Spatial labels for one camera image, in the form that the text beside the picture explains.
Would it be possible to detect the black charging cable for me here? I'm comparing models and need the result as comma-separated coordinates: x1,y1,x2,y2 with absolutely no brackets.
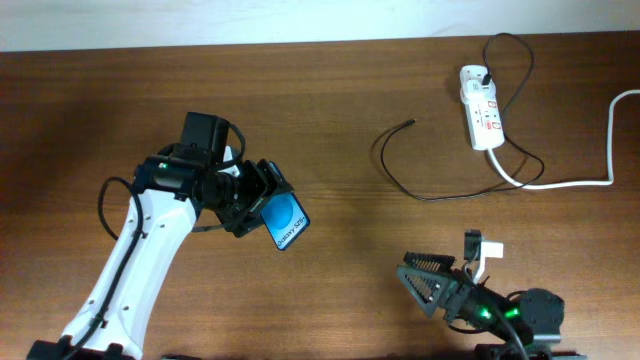
379,32,546,202

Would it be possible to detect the blue Samsung Galaxy smartphone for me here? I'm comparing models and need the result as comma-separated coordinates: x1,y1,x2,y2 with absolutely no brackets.
259,184,311,251

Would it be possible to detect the white charger adapter plug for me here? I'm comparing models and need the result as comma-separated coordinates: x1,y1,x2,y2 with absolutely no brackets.
460,79,496,104

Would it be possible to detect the white power strip cord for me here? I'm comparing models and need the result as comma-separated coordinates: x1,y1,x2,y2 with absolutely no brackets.
485,89,640,191

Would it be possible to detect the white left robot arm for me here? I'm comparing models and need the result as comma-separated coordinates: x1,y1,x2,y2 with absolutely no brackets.
28,147,311,359

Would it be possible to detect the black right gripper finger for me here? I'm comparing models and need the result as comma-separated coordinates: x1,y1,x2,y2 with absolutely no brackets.
396,266,450,317
403,252,456,274

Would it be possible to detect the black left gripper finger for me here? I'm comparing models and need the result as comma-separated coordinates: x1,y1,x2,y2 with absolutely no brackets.
233,214,264,238
257,159,294,196

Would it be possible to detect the white power strip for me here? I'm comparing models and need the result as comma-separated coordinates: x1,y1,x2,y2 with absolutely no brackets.
459,65,505,151

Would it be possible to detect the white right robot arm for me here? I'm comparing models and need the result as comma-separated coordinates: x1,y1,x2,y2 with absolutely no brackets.
396,252,586,360

